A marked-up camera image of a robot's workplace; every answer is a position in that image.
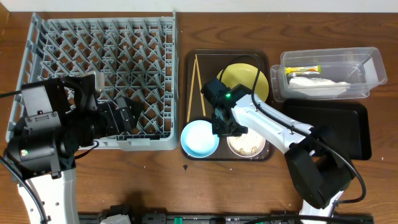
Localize pink white bowl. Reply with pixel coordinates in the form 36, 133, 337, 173
226, 129, 266, 158

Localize yellow round plate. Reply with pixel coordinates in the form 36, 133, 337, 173
221, 63, 269, 101

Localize wooden chopstick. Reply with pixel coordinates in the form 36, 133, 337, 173
195, 54, 206, 116
187, 59, 197, 123

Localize white napkin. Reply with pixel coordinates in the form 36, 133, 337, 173
288, 77, 351, 96

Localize green orange snack wrapper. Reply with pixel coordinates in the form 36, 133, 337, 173
285, 65, 322, 76

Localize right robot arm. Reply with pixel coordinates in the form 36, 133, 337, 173
201, 78, 357, 223

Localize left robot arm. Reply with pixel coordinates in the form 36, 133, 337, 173
1, 74, 144, 223

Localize dark brown serving tray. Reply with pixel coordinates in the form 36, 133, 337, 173
182, 49, 275, 162

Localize grey plastic dish rack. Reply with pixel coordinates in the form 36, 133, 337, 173
17, 14, 178, 151

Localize black rectangular tray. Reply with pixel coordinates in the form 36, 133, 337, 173
282, 99, 372, 161

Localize clear plastic bin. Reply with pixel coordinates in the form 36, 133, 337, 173
270, 47, 387, 102

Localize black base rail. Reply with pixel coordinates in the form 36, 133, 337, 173
78, 213, 375, 224

